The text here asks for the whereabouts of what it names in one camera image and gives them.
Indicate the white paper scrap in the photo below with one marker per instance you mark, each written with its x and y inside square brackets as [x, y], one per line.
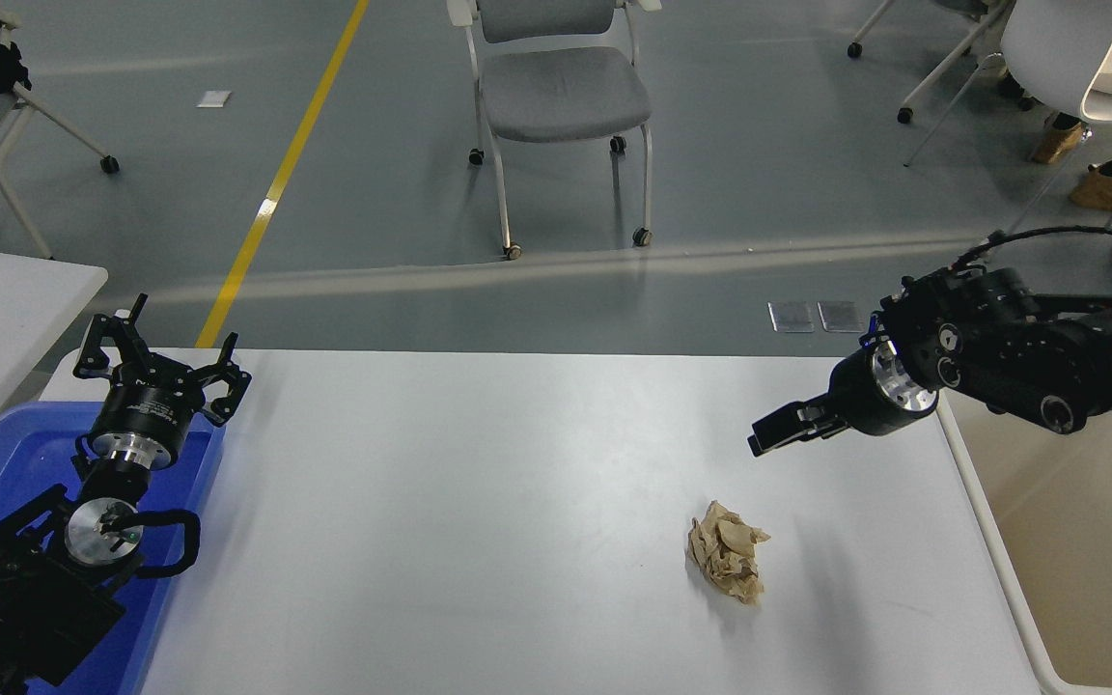
[214, 98]

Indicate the large pale plastic bin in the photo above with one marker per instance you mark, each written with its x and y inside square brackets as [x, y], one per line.
[1077, 579]

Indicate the person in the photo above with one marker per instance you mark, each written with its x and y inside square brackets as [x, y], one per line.
[1111, 191]

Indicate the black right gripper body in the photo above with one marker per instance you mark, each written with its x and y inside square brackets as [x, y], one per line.
[860, 401]

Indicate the crumpled tan paper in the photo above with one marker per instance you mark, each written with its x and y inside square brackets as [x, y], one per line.
[725, 555]

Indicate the white wheeled chair base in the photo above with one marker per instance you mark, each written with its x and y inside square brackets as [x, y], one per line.
[904, 114]

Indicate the white shell chair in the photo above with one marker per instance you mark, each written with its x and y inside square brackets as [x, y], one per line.
[1058, 48]

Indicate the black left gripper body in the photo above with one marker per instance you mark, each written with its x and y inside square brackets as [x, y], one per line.
[141, 410]

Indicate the metal floor plate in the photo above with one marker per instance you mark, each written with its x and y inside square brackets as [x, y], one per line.
[792, 317]
[840, 317]

